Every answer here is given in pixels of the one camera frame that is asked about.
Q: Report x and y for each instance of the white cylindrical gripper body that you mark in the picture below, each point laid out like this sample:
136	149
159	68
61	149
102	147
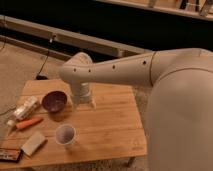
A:
81	93

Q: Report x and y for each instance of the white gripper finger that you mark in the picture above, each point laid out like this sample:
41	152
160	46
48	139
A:
93	104
74	106

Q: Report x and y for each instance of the purple ceramic bowl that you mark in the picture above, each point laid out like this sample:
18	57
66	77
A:
54	101

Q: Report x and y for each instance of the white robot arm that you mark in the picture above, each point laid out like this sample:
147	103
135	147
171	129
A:
180	106

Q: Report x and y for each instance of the wooden table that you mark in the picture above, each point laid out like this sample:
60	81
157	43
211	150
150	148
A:
113	129

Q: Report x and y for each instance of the white plastic bottle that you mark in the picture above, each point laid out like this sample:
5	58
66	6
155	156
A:
23	111

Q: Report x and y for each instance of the orange carrot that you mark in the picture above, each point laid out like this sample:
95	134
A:
27	123

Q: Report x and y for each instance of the beige sponge block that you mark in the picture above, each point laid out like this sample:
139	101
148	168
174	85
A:
33	143

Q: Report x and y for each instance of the dark chocolate bar wrapper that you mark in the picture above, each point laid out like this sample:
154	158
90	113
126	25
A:
10	155

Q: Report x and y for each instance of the long metal rail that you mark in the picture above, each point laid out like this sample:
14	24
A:
71	38

